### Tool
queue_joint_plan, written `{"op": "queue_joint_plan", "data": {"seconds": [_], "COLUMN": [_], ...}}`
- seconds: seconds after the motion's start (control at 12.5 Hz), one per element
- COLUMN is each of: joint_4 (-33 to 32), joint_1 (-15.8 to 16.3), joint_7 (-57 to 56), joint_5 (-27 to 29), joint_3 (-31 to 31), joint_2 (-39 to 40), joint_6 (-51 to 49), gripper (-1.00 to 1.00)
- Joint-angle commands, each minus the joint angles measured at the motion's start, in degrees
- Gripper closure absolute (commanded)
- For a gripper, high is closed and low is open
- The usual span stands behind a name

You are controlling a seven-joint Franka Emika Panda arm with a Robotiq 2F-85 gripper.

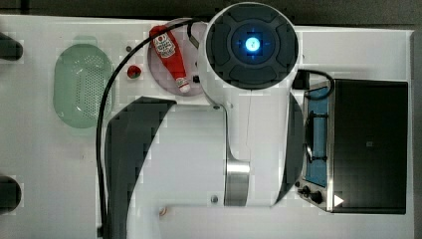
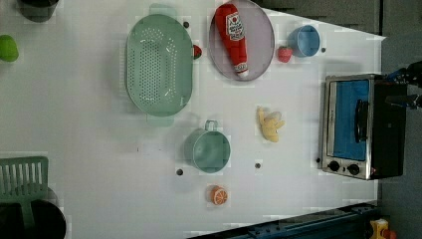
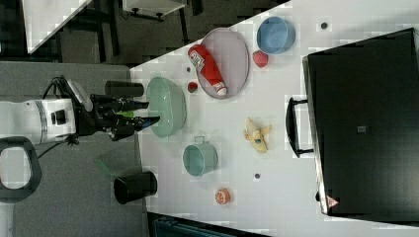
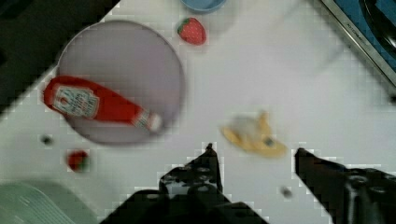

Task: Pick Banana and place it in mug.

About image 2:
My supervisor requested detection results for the red plush ketchup bottle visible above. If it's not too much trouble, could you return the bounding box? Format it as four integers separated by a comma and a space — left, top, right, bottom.
215, 3, 249, 78

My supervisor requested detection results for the green mug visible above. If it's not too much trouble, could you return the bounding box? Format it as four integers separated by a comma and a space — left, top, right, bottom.
183, 119, 231, 173

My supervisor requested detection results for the yellow plush banana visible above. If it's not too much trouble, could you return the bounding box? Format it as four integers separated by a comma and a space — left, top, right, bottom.
257, 107, 285, 142

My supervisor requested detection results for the blue bowl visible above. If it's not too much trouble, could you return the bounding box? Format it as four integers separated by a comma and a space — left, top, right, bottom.
288, 25, 320, 58

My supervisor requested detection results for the black silver toaster oven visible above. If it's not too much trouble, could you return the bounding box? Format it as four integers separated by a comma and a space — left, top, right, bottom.
320, 74, 407, 180

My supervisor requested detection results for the black cylinder post bottom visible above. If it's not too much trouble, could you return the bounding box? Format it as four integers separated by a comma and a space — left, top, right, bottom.
0, 200, 67, 239

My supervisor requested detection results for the pink plush strawberry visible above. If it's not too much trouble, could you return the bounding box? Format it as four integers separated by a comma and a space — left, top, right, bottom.
278, 47, 293, 63

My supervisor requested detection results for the green plastic colander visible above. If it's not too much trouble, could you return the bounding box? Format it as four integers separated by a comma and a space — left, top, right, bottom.
125, 3, 193, 126

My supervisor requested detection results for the lime green object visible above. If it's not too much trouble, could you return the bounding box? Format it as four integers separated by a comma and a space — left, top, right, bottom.
0, 35, 19, 62

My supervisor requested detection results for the grey round plate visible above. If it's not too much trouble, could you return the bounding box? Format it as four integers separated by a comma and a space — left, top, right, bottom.
208, 0, 275, 81

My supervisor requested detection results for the yellow red toy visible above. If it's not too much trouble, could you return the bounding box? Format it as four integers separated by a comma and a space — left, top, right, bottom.
370, 219, 397, 239

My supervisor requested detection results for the orange slice toy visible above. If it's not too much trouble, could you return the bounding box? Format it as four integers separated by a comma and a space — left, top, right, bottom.
210, 185, 228, 205

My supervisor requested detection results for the blue metal frame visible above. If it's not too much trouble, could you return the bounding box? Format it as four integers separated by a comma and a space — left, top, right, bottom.
190, 203, 380, 239

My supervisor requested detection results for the green dish rack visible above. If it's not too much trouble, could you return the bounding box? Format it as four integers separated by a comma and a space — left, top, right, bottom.
0, 156, 49, 229

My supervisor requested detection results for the small red green strawberry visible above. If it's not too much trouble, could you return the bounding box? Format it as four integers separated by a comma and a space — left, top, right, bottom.
193, 45, 202, 60

